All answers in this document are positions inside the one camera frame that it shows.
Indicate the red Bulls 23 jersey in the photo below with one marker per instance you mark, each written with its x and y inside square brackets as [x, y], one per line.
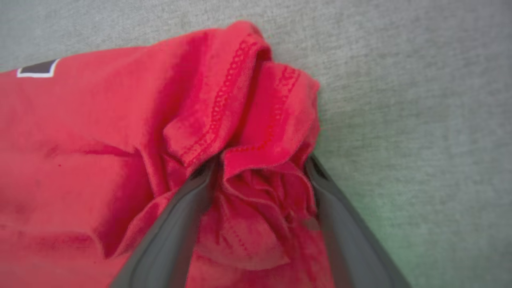
[100, 160]

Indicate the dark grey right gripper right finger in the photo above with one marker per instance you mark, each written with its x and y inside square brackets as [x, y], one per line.
[352, 244]

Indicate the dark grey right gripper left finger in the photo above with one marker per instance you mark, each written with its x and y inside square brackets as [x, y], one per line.
[172, 240]

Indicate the grey fabric sofa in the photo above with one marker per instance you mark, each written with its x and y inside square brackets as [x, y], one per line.
[420, 88]

